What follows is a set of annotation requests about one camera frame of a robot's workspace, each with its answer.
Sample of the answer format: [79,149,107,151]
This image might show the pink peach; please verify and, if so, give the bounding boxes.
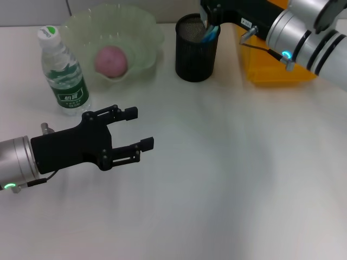
[94,45,128,79]

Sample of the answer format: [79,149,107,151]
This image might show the clear water bottle green label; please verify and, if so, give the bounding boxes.
[37,25,92,116]

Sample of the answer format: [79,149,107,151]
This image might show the black mesh pen holder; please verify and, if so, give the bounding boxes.
[175,13,221,82]

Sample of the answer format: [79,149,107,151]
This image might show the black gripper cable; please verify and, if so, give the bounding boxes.
[5,122,60,194]
[238,25,295,72]

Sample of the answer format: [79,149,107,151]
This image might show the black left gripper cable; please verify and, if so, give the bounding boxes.
[5,122,60,194]

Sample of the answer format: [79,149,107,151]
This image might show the translucent green wavy fruit bowl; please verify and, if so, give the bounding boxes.
[60,4,165,93]

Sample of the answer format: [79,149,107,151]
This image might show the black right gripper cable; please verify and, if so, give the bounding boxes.
[238,25,295,72]

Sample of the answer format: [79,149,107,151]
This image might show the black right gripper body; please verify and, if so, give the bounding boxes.
[200,0,286,41]

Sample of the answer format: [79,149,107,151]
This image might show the yellow plastic bin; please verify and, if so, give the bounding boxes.
[236,23,318,87]

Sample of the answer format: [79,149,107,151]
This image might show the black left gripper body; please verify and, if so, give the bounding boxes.
[30,111,113,174]

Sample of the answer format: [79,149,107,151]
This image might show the blue scissors with sheath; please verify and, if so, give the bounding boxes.
[200,24,220,44]

